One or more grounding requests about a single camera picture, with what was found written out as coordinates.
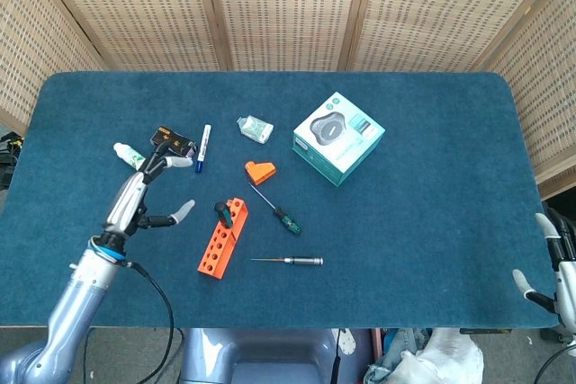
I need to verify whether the white plastic bottle green print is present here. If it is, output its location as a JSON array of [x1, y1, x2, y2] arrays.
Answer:
[[112, 141, 148, 170]]

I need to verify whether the teal Philips product box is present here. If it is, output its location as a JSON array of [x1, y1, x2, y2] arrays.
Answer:
[[292, 91, 386, 188]]

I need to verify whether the blue denim cloth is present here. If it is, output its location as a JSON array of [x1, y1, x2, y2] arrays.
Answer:
[[364, 327, 433, 384]]

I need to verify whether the blue grey robot torso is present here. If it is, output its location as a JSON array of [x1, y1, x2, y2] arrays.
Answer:
[[179, 327, 338, 384]]

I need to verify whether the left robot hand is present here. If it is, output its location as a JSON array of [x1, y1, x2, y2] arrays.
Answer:
[[102, 139, 197, 241]]

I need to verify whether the black carton gold print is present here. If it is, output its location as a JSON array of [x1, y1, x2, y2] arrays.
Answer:
[[150, 126, 199, 158]]

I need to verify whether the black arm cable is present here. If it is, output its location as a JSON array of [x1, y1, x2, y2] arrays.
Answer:
[[128, 262, 176, 384], [533, 341, 576, 384]]

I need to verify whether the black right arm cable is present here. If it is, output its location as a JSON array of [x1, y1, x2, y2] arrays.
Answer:
[[533, 341, 576, 384]]

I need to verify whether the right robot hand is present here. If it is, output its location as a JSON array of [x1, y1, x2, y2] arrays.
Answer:
[[512, 208, 576, 326]]

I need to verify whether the orange bit holder block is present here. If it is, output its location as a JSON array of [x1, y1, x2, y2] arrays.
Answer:
[[196, 197, 249, 281]]

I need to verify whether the white crumpled bag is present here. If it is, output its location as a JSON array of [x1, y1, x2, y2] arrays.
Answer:
[[400, 327, 485, 384]]

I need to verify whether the blue felt table mat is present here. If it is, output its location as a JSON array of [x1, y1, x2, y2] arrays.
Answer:
[[0, 71, 557, 329]]

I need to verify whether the black equipment beside table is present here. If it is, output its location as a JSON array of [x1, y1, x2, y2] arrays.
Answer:
[[0, 131, 22, 192]]

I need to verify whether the woven folding screen panel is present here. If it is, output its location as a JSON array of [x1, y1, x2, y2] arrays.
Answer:
[[200, 0, 377, 73], [0, 0, 107, 133], [26, 0, 233, 73], [472, 0, 576, 201], [344, 0, 566, 73]]

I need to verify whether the small screwdriver green black handle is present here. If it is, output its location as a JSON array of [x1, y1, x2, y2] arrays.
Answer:
[[249, 183, 302, 237]]

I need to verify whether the white marker blue cap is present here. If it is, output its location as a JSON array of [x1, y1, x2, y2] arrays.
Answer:
[[194, 124, 213, 174]]

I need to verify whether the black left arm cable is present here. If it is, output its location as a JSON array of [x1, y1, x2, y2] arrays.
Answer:
[[128, 262, 176, 384]]

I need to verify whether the large screwdriver green black handle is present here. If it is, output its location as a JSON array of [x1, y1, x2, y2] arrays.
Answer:
[[213, 201, 233, 228]]

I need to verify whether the tissue pack green print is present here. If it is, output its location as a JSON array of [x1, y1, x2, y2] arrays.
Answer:
[[236, 115, 275, 145]]

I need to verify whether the small orange printed part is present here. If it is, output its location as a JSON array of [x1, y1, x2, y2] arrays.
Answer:
[[244, 160, 277, 186]]

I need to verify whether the silver precision screwdriver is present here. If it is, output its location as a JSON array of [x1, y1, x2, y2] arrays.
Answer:
[[250, 256, 324, 267]]

